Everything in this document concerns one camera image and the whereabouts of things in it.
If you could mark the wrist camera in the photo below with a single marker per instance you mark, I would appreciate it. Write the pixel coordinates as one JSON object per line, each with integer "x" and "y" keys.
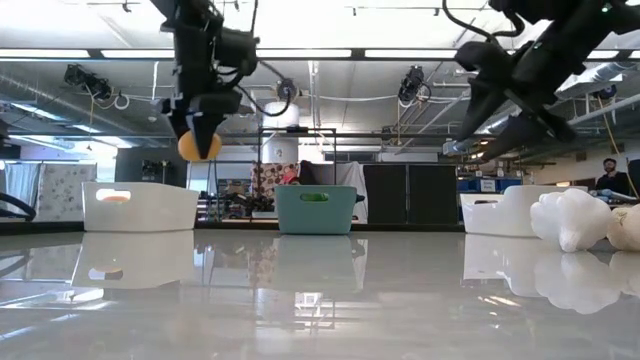
{"x": 482, "y": 60}
{"x": 239, "y": 50}

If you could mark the white curtain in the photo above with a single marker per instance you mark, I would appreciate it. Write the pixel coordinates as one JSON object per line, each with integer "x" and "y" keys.
{"x": 20, "y": 182}

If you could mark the black cabinet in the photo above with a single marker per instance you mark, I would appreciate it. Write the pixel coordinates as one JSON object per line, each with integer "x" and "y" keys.
{"x": 410, "y": 195}

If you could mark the green bell pepper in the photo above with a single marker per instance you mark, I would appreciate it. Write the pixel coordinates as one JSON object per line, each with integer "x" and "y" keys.
{"x": 314, "y": 197}

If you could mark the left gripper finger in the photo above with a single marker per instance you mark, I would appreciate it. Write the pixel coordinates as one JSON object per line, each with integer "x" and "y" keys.
{"x": 179, "y": 125}
{"x": 205, "y": 132}

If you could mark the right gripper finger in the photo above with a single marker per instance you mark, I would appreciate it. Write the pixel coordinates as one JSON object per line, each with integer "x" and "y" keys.
{"x": 520, "y": 135}
{"x": 480, "y": 110}

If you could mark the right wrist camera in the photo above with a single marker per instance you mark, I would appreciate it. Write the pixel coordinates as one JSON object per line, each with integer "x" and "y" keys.
{"x": 482, "y": 60}

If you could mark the patterned cloth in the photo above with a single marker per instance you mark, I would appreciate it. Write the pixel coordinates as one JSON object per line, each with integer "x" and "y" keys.
{"x": 270, "y": 175}

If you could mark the beige garlic bulb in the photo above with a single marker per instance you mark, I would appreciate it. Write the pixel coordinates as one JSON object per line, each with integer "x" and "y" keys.
{"x": 627, "y": 227}

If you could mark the black aluminium table frame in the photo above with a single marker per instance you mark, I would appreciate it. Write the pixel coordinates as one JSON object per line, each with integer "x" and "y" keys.
{"x": 235, "y": 226}

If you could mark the teal plastic basket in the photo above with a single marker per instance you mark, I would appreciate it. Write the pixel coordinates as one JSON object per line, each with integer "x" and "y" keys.
{"x": 315, "y": 220}

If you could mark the dark grey wall panel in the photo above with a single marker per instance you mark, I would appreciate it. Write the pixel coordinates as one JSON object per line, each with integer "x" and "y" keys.
{"x": 130, "y": 165}

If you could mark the blue storage bin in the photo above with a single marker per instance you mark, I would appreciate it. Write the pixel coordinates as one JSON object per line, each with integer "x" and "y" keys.
{"x": 470, "y": 184}

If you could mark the orange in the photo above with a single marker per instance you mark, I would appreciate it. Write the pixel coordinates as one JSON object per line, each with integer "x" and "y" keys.
{"x": 115, "y": 199}

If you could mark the large white garlic bulb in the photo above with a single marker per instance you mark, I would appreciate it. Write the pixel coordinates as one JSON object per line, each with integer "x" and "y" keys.
{"x": 570, "y": 217}

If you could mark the yellow lemon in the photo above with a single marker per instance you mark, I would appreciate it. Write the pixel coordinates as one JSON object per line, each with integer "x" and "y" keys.
{"x": 186, "y": 149}

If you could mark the white plastic basket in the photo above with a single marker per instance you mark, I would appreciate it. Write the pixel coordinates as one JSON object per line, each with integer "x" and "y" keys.
{"x": 150, "y": 210}
{"x": 495, "y": 215}

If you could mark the black metal rack frame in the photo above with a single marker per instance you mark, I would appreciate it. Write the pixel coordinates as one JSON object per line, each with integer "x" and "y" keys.
{"x": 310, "y": 130}

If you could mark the white cloth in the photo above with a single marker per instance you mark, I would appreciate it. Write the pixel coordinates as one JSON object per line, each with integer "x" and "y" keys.
{"x": 352, "y": 180}

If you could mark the white floral-print panel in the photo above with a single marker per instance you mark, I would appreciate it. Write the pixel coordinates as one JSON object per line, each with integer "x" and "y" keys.
{"x": 65, "y": 192}

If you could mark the person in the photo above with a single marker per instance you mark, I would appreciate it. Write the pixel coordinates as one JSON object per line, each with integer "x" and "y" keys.
{"x": 612, "y": 182}

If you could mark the black ceiling-hung device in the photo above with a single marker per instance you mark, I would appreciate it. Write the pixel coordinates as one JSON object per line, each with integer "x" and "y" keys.
{"x": 412, "y": 85}
{"x": 87, "y": 82}
{"x": 287, "y": 90}

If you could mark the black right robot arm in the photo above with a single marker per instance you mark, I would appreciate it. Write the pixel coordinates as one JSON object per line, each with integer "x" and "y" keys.
{"x": 600, "y": 22}

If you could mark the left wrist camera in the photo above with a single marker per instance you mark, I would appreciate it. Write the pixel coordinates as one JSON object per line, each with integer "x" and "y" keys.
{"x": 239, "y": 50}

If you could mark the silver ventilation duct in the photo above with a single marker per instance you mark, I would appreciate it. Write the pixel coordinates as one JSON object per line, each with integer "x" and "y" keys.
{"x": 600, "y": 75}

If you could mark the white cylindrical tank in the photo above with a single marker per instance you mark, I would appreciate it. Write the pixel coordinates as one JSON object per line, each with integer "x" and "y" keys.
{"x": 282, "y": 117}

